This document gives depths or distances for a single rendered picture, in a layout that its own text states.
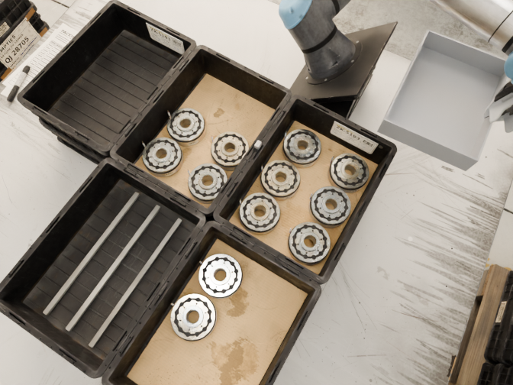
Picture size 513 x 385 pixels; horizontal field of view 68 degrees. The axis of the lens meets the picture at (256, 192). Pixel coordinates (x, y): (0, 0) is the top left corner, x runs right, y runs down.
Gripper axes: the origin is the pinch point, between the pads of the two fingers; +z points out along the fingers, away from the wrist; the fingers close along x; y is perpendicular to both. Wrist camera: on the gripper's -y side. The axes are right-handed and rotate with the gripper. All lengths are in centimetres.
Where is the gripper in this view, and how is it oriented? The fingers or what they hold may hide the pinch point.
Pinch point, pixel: (492, 113)
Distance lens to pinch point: 97.0
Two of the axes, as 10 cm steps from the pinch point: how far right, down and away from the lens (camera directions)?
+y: -4.2, 8.5, -3.2
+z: -2.7, 2.2, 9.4
